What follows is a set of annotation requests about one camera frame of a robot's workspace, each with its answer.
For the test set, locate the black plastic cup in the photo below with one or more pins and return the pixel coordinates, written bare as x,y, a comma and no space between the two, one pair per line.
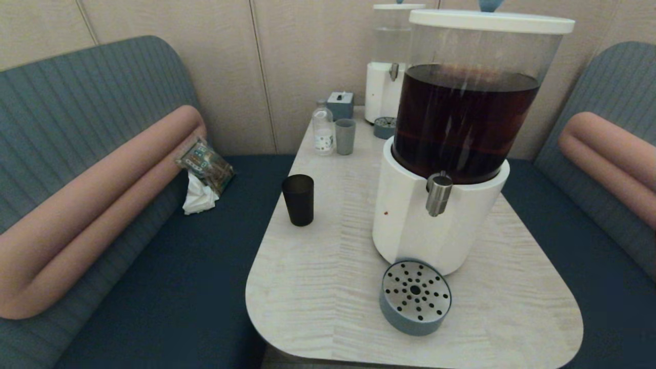
299,200

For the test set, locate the metal dispenser tap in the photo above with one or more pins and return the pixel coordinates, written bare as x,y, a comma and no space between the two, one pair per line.
439,195

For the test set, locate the small grey-blue cup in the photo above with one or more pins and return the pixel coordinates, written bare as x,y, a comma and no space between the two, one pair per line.
345,137

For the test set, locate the clear plastic bottle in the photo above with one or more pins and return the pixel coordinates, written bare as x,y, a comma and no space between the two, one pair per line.
323,132

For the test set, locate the blue tissue box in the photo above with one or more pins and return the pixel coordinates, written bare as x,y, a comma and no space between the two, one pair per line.
340,106

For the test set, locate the small blue drip tray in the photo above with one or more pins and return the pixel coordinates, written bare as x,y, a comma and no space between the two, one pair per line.
384,128

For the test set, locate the clear printed snack packet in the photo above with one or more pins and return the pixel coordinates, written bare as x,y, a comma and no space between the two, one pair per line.
205,163

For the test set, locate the crumpled white tissue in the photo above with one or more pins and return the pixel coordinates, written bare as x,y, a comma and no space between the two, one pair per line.
197,199

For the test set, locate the round grey drip tray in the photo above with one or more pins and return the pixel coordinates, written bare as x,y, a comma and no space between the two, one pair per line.
415,302

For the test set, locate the large dark tea dispenser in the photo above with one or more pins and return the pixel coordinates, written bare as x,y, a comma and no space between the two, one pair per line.
461,123

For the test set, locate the blue upholstered bench with packet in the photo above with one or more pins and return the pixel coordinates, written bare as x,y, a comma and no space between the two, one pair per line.
169,266

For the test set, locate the pink bolster cushion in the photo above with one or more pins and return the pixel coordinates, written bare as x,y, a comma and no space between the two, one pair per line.
610,156
102,205

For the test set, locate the large white dispenser lid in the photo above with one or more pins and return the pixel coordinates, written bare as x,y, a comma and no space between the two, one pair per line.
492,21

